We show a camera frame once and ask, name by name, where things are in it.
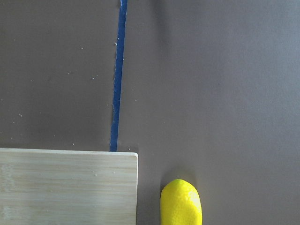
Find whole yellow lemon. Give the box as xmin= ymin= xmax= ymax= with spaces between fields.
xmin=160 ymin=179 xmax=203 ymax=225

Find wooden cutting board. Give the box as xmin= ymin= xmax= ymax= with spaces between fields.
xmin=0 ymin=148 xmax=138 ymax=225

